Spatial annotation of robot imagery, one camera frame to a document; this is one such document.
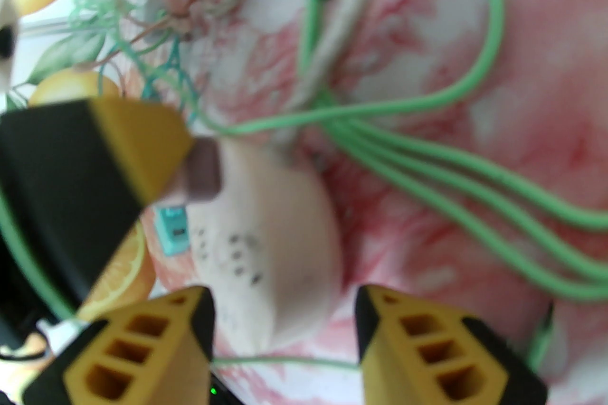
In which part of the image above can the teal USB charger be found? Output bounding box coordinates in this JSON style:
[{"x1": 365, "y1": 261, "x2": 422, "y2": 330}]
[{"x1": 154, "y1": 204, "x2": 190, "y2": 257}]

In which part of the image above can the round white socket hub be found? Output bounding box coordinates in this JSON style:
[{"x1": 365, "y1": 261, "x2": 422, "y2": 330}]
[{"x1": 183, "y1": 140, "x2": 345, "y2": 351}]

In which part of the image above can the teal multi-head charging cable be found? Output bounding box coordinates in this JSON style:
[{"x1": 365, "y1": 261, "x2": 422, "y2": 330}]
[{"x1": 95, "y1": 38, "x2": 200, "y2": 128}]

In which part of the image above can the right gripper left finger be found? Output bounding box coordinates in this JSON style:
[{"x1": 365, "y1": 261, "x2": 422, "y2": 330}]
[{"x1": 21, "y1": 284, "x2": 224, "y2": 405}]

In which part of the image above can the white socket hub cord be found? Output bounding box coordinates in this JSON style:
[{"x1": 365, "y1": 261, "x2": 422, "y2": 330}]
[{"x1": 271, "y1": 0, "x2": 395, "y2": 166}]

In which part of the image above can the green multi-head charging cable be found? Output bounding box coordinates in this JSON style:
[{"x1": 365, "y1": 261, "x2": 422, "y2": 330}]
[{"x1": 204, "y1": 0, "x2": 608, "y2": 301}]

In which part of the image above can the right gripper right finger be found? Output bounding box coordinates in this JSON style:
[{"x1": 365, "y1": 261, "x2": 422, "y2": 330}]
[{"x1": 354, "y1": 283, "x2": 549, "y2": 405}]

